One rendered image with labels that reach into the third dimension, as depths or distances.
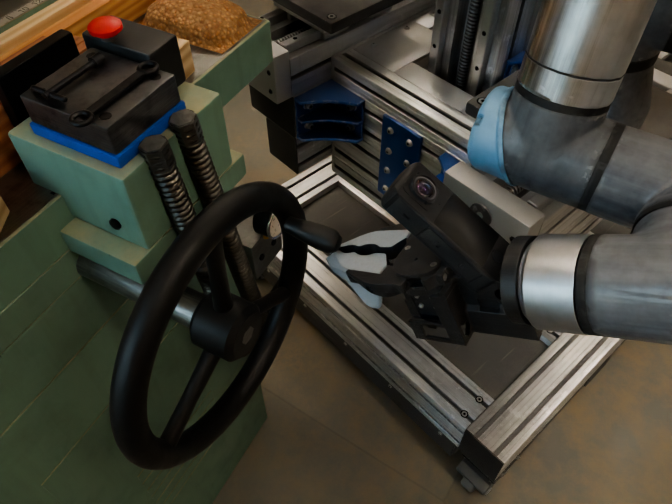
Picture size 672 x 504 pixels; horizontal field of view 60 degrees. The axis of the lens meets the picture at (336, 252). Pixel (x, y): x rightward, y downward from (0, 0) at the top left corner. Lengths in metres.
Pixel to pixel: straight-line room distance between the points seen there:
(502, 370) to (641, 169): 0.84
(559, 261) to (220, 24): 0.51
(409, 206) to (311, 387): 1.03
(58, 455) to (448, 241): 0.54
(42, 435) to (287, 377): 0.81
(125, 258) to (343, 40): 0.64
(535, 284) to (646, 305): 0.07
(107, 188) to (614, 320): 0.41
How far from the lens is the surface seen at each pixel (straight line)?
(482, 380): 1.26
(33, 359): 0.68
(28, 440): 0.75
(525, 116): 0.49
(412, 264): 0.50
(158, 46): 0.57
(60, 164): 0.57
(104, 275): 0.64
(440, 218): 0.47
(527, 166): 0.50
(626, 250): 0.44
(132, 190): 0.53
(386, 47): 1.11
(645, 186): 0.50
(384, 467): 1.38
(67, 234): 0.62
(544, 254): 0.45
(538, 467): 1.44
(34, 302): 0.64
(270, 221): 0.84
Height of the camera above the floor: 1.29
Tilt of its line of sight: 50 degrees down
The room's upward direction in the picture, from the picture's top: straight up
